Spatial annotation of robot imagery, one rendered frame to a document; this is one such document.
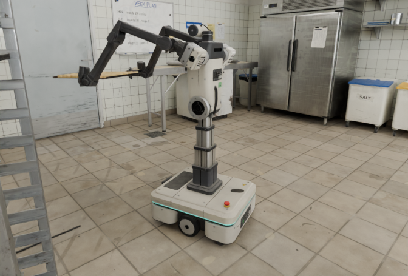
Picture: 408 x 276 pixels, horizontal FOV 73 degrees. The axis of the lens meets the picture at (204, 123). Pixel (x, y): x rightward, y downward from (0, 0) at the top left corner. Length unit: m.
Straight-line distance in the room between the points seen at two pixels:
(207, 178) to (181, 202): 0.24
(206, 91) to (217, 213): 0.77
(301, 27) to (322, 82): 0.93
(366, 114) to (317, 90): 0.79
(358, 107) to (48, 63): 4.52
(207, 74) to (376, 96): 3.43
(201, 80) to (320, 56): 3.22
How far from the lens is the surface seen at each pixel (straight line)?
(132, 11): 4.81
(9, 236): 0.71
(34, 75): 4.33
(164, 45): 1.67
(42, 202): 1.17
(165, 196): 2.01
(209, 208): 1.86
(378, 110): 4.82
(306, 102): 4.89
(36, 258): 1.29
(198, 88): 1.77
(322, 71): 4.74
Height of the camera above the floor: 1.26
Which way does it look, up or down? 16 degrees down
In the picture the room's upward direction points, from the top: straight up
